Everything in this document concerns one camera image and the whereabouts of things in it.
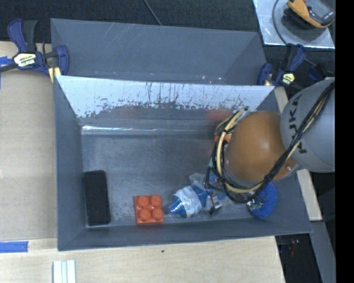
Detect blue textured ball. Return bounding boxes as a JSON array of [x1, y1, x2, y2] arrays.
[[247, 182, 278, 221]]

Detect orange toy brick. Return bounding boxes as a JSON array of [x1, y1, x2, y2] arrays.
[[133, 194, 165, 226]]

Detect grey metal bin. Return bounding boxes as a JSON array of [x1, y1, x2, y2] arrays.
[[50, 18, 314, 252]]

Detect dark flat block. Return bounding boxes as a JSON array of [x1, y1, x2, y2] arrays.
[[83, 169, 112, 228]]

